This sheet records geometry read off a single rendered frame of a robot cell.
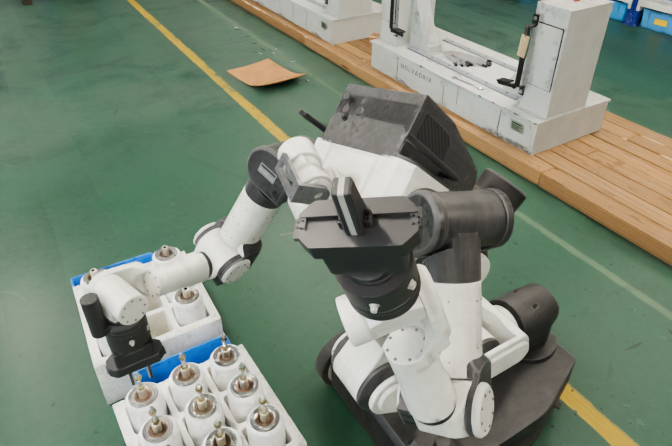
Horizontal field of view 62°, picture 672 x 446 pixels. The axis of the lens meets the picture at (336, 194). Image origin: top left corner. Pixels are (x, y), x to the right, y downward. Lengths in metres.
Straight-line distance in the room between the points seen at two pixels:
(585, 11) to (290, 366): 2.01
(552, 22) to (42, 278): 2.46
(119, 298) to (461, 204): 0.68
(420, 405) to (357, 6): 3.82
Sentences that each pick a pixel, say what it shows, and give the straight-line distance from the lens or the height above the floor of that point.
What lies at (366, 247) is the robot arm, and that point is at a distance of 0.52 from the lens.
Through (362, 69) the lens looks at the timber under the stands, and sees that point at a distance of 3.91.
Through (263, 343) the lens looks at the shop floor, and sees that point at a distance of 2.01.
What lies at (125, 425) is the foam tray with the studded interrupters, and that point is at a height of 0.18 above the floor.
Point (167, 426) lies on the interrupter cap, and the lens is 1.56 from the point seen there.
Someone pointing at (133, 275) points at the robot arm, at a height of 0.71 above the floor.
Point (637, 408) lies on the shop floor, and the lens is 2.06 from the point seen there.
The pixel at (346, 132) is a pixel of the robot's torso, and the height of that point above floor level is 1.03.
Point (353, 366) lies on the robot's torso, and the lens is 1.36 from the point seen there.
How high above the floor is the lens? 1.51
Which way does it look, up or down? 34 degrees down
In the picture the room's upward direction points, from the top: straight up
